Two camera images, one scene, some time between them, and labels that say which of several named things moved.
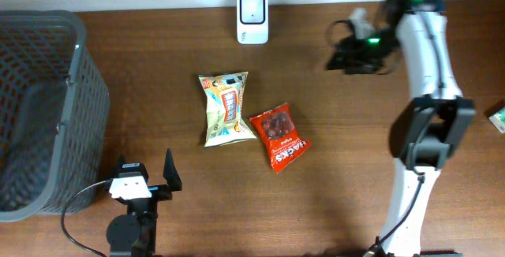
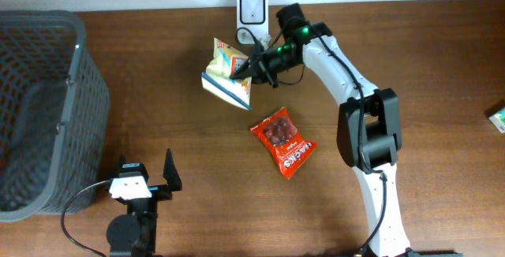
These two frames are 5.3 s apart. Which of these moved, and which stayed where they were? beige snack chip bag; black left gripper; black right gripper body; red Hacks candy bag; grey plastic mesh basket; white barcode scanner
Moved: red Hacks candy bag; black right gripper body; beige snack chip bag
Stayed: white barcode scanner; grey plastic mesh basket; black left gripper
